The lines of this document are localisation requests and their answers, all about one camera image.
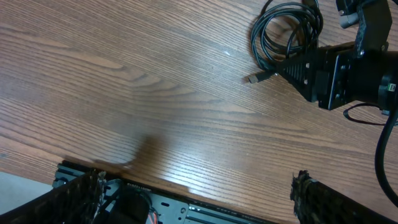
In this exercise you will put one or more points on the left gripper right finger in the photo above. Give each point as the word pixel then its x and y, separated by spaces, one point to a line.
pixel 314 202

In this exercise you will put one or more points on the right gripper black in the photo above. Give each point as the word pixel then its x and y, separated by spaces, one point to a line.
pixel 328 86

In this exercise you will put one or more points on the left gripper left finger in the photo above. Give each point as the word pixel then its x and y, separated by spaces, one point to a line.
pixel 77 201

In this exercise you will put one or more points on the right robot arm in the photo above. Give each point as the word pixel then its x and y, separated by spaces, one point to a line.
pixel 363 70

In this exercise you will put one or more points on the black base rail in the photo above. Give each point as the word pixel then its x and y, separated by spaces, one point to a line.
pixel 166 207

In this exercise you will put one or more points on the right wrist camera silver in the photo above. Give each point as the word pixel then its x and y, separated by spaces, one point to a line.
pixel 348 12

